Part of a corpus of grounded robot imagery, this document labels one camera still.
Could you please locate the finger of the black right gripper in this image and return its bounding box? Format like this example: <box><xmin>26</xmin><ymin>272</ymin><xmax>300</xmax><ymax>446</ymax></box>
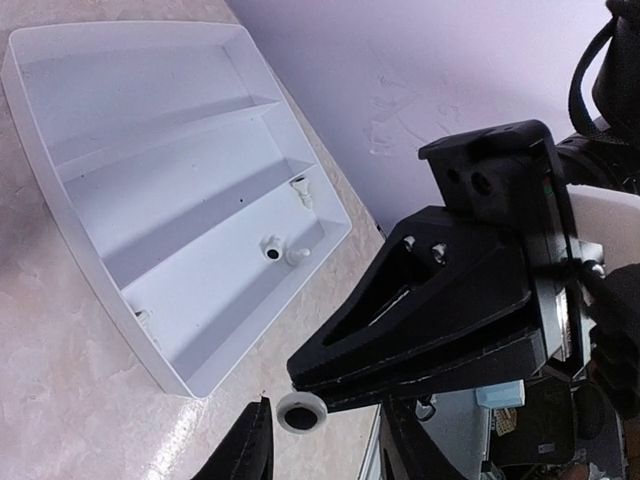
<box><xmin>287</xmin><ymin>207</ymin><xmax>545</xmax><ymax>412</ymax></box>

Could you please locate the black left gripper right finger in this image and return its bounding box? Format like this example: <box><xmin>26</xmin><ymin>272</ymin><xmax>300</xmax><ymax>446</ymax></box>
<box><xmin>378</xmin><ymin>395</ymin><xmax>473</xmax><ymax>480</ymax></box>

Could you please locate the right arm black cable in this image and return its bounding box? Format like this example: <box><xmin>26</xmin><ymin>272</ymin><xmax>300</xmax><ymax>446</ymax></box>
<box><xmin>567</xmin><ymin>14</ymin><xmax>621</xmax><ymax>136</ymax></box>

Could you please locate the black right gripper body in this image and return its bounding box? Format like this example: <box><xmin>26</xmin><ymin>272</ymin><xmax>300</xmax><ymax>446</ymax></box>
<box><xmin>418</xmin><ymin>120</ymin><xmax>614</xmax><ymax>378</ymax></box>

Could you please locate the white chess pawn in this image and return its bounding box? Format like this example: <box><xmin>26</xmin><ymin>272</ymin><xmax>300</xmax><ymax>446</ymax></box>
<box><xmin>276</xmin><ymin>392</ymin><xmax>328</xmax><ymax>435</ymax></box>

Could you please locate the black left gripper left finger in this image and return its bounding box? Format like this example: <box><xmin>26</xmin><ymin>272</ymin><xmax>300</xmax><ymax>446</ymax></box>
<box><xmin>192</xmin><ymin>397</ymin><xmax>274</xmax><ymax>480</ymax></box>

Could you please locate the white chess piece in tray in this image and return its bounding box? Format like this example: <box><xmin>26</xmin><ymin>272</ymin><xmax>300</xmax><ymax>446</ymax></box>
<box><xmin>135</xmin><ymin>309</ymin><xmax>151</xmax><ymax>331</ymax></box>
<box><xmin>289</xmin><ymin>175</ymin><xmax>313</xmax><ymax>210</ymax></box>
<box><xmin>260</xmin><ymin>236</ymin><xmax>311</xmax><ymax>267</ymax></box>

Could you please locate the white plastic tray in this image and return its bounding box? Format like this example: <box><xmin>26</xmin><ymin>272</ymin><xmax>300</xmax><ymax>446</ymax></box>
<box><xmin>1</xmin><ymin>21</ymin><xmax>352</xmax><ymax>399</ymax></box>

